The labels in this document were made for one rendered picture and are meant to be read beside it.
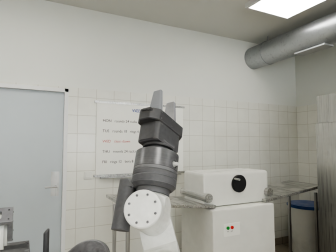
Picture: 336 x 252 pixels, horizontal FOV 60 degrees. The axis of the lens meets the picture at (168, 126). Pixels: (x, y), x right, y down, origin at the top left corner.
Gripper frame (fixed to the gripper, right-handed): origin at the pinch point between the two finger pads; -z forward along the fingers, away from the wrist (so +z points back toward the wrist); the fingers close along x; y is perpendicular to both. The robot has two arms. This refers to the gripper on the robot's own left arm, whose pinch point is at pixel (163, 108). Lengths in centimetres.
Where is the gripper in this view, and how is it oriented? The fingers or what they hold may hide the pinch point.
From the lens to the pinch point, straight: 64.7
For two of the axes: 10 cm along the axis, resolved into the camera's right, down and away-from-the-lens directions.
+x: -5.3, -4.3, -7.3
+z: -1.0, 8.9, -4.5
